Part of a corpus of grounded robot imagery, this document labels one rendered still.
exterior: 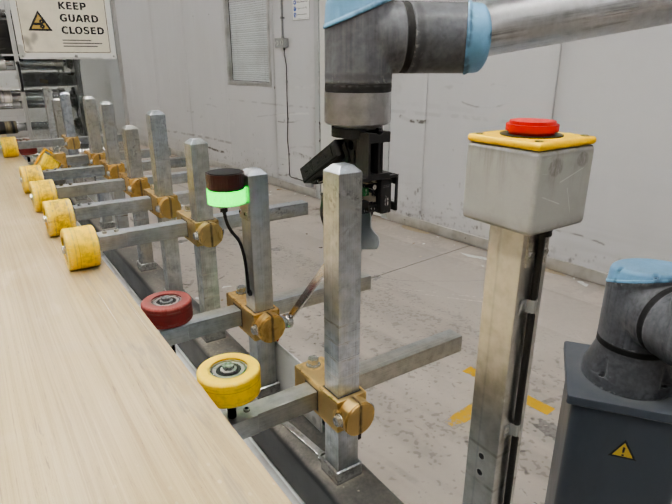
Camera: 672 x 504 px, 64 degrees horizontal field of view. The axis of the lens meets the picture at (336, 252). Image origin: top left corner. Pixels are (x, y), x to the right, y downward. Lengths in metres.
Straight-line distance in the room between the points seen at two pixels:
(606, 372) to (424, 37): 0.87
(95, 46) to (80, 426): 2.84
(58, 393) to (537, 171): 0.59
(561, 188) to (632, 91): 2.96
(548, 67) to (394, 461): 2.51
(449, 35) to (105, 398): 0.61
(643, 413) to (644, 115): 2.28
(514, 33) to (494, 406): 0.61
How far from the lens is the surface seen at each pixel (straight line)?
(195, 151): 1.09
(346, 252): 0.67
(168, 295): 0.95
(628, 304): 1.26
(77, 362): 0.80
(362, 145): 0.73
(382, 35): 0.72
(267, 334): 0.93
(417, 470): 1.94
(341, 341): 0.72
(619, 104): 3.43
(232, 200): 0.84
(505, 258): 0.47
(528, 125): 0.44
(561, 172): 0.44
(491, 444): 0.55
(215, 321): 0.96
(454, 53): 0.76
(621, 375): 1.32
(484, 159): 0.45
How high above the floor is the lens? 1.28
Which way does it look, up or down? 20 degrees down
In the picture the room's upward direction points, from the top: straight up
